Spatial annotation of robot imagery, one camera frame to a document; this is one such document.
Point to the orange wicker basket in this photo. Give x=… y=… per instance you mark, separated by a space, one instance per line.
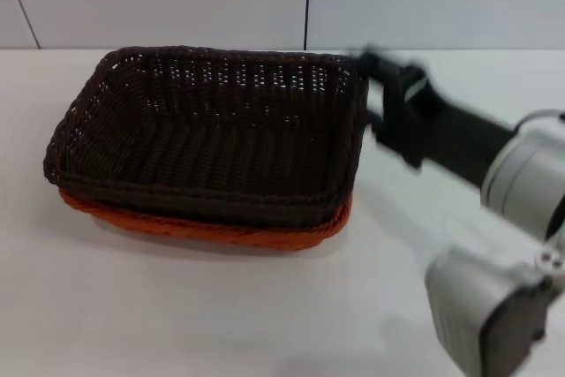
x=212 y=229

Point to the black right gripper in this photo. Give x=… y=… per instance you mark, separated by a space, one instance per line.
x=441 y=130

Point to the dark brown wicker basket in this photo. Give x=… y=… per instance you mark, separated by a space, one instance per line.
x=212 y=147

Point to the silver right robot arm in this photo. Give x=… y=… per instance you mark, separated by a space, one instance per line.
x=525 y=174

